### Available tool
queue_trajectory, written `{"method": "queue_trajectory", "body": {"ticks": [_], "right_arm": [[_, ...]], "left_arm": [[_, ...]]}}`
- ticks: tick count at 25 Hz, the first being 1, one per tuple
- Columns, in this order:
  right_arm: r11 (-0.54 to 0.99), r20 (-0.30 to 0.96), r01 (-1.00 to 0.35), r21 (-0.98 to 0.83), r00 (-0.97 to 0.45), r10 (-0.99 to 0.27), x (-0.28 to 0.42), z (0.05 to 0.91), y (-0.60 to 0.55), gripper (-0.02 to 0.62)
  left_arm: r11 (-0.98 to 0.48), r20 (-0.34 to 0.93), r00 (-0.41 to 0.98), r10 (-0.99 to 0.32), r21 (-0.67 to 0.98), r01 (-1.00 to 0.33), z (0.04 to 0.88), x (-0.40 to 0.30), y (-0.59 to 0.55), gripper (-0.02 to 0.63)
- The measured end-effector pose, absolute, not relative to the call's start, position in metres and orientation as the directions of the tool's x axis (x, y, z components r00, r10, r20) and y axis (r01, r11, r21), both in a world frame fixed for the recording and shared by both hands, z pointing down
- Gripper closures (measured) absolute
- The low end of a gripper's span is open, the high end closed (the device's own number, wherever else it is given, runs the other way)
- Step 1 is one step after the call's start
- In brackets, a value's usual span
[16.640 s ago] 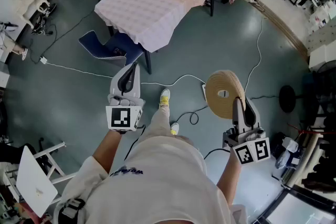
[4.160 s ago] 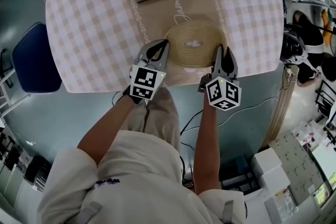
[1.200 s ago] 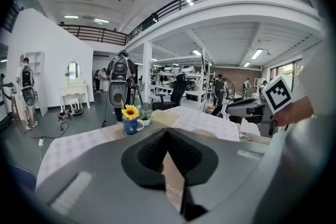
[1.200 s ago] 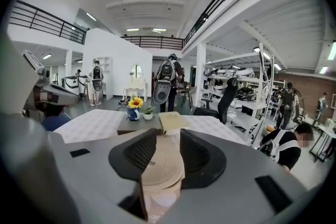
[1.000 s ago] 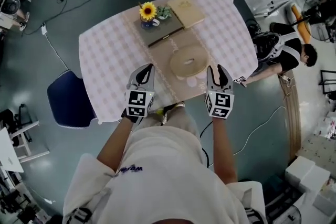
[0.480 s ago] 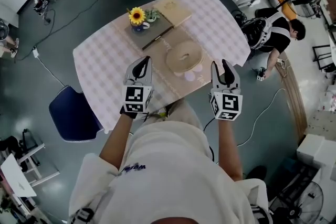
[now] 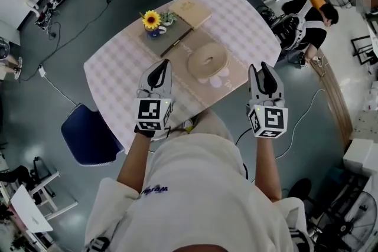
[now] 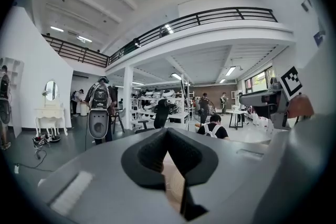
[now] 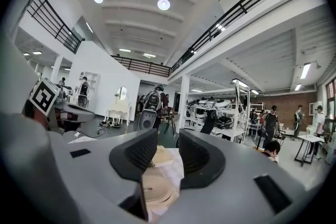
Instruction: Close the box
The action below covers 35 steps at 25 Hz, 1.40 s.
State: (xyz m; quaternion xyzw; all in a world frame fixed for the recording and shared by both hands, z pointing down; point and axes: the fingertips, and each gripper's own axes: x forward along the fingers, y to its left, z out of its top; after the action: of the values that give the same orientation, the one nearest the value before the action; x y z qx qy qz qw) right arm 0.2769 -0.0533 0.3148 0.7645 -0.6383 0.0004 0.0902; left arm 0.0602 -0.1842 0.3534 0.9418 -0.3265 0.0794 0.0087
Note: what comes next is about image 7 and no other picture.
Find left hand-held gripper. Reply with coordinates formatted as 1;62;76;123
133;58;176;140

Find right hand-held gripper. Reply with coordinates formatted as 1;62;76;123
245;61;289;139

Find person's left forearm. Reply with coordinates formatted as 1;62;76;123
116;132;155;196

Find person's right forearm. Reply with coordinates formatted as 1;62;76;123
253;135;283;203

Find beige table runner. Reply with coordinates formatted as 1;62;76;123
126;13;237;96

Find table with checkered cloth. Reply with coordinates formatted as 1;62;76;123
83;0;282;155

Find person's white yellow shoe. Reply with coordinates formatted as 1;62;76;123
183;117;197;134

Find blue mug with sunflower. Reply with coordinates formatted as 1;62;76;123
141;9;168;40

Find person's beige trousers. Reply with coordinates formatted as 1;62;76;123
165;109;237;157

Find small green potted plant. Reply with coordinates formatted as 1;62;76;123
161;11;179;27

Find curved wooden floor strip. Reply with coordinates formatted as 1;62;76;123
312;48;354;146

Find beige hardcover book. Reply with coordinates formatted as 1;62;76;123
168;0;213;31

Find blue chair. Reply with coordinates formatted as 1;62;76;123
60;103;125;168

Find black round stand base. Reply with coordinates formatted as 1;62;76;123
288;178;312;199

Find white cardboard boxes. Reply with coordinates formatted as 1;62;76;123
342;138;378;178

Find person's white shirt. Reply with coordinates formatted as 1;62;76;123
84;132;314;252

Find black standing fan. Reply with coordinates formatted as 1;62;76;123
320;190;378;252

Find white laptop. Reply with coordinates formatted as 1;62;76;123
10;184;54;234

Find black wrist strap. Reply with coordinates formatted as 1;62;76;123
134;123;157;139

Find white floor cable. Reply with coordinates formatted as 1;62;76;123
44;73;325;161

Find black floor cable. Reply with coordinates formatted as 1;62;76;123
17;0;113;82

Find black metal frame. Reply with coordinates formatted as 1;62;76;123
351;35;378;66

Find black gear with cables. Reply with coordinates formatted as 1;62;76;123
34;0;69;28

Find white metal frame stand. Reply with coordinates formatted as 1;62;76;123
0;156;79;222

